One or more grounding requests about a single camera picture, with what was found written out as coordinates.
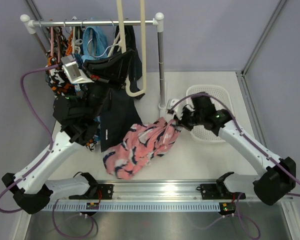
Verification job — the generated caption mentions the orange black camouflage shorts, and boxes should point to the orange black camouflage shorts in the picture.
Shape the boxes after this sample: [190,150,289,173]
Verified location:
[45,26,76,97]

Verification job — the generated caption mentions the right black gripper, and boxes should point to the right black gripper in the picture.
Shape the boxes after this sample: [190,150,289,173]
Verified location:
[174,106,205,132]

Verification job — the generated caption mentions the white perforated plastic basket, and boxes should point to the white perforated plastic basket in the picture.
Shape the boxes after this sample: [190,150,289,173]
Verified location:
[185,84,237,144]

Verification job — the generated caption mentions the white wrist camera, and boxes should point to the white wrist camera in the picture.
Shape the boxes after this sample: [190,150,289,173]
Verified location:
[61,55,93,84]
[164,98,188,118]

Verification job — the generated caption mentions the white plastic hanger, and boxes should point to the white plastic hanger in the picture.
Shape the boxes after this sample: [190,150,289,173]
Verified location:
[71,26,83,54]

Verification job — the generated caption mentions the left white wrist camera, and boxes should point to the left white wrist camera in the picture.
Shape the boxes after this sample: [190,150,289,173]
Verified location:
[61,55,93,84]

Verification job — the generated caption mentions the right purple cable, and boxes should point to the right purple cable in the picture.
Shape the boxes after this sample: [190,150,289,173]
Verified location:
[168,91,300,240]

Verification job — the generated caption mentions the right aluminium frame post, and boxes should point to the right aluminium frame post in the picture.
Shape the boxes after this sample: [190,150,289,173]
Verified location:
[241,0,290,76]

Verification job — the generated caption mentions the aluminium frame post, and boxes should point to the aluminium frame post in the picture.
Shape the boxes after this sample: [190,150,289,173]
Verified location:
[241,0,290,76]
[24,0,43,21]

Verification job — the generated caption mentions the beige wooden hanger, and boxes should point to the beige wooden hanger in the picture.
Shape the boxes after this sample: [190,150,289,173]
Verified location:
[116,0,147,97]

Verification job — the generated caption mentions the light blue shorts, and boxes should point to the light blue shorts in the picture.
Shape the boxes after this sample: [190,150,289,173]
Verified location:
[82,26,108,62]

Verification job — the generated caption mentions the navy blue shorts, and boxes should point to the navy blue shorts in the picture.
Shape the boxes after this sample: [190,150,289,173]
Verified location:
[100,25,143,152]

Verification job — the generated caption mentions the pink shark print shorts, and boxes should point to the pink shark print shorts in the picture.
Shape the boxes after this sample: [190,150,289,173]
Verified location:
[102,117,182,180]

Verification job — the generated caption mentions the left aluminium frame post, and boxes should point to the left aluminium frame post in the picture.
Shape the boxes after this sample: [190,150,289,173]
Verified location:
[24,0,43,21]

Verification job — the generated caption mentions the white metal clothes rack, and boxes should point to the white metal clothes rack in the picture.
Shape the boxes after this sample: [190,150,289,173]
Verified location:
[20,12,167,114]

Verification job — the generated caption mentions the pink hanger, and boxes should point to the pink hanger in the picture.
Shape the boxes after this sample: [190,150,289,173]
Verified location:
[49,26,61,63]

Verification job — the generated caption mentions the white slotted cable duct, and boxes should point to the white slotted cable duct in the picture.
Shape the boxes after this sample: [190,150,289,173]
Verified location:
[43,201,221,212]

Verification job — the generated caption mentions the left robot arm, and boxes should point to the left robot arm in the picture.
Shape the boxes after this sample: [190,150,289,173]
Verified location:
[2,49,134,215]

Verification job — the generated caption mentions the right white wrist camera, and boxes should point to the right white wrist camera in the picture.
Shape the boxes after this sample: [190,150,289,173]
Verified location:
[164,98,188,118]

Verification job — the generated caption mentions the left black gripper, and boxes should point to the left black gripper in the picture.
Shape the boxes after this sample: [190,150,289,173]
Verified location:
[80,49,133,120]

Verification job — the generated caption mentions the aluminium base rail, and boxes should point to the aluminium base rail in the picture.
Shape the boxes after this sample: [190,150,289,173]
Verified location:
[41,179,294,202]

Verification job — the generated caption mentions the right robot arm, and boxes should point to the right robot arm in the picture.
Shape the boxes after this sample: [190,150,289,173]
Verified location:
[175,92,297,206]

